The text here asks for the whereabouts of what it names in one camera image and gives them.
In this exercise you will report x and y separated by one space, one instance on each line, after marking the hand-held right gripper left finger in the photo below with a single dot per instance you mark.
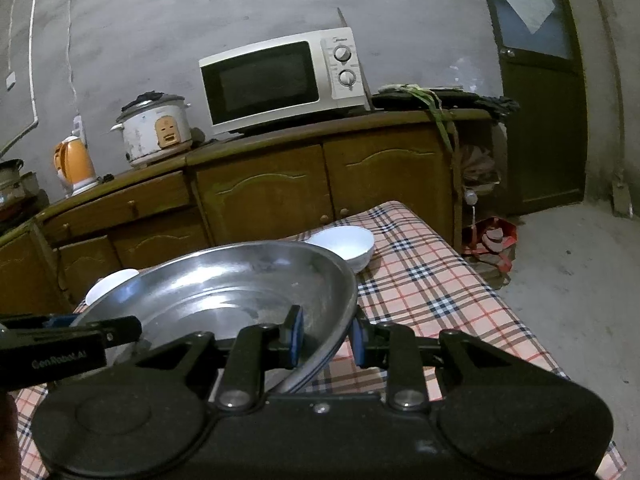
296 337

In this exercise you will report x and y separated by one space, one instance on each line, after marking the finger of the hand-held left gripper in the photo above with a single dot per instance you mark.
60 321
122 331

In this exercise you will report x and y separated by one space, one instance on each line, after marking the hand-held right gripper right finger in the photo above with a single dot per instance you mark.
359 342

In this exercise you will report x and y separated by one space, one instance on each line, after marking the large white bowl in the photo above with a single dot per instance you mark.
107 285

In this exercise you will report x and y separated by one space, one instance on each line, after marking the steel bowl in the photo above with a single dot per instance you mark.
225 280

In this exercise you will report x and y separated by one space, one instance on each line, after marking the small white bowl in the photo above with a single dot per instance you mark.
345 245

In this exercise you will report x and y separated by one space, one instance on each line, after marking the person's left forearm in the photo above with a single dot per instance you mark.
7 435

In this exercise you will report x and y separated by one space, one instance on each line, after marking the wooden single-door cabinet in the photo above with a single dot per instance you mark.
25 270

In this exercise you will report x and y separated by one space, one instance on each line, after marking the plaid tablecloth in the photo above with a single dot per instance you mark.
450 300

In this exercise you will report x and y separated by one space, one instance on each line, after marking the gas stove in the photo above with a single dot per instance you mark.
15 210

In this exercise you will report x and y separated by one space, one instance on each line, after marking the wooden two-door cabinet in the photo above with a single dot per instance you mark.
300 185

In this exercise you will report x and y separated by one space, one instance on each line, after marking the steel steamer pot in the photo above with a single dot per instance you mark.
12 175

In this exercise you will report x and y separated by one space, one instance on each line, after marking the orange electric kettle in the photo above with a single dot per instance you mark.
75 165

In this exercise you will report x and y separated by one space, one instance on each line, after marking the red bag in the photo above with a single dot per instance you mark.
492 240

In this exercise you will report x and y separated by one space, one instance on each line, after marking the white rice cooker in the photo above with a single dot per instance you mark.
150 130

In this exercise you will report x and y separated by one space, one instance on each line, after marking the crumpled plastic bag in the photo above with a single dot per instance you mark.
477 165

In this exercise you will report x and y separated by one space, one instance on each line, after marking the green onions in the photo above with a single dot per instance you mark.
440 110

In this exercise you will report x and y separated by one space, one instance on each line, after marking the white microwave oven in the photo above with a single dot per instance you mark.
265 80

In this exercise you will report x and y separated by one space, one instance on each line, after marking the dark cloth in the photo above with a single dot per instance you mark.
480 102

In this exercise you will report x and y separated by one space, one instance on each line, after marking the dark wooden door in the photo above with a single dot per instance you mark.
545 135

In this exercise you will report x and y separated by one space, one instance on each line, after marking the white wall socket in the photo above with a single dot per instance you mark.
78 130

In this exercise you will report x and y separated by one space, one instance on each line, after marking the white wall switch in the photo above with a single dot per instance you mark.
10 81

